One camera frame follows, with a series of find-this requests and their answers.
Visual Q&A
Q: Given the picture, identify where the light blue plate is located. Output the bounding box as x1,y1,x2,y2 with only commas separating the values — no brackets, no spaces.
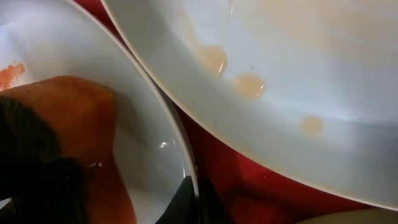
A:
1,0,195,223
103,0,397,210

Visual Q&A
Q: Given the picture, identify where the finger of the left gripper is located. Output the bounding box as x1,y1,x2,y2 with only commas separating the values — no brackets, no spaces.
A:
1,96,89,224

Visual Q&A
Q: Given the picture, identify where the orange green sponge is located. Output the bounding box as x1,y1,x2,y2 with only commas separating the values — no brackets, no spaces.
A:
1,76,136,223

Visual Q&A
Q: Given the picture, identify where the red plastic serving tray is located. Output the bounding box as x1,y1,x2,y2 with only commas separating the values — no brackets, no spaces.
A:
73,0,374,224

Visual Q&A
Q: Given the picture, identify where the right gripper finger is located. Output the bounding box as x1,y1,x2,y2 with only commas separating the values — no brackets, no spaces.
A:
155,176,197,224

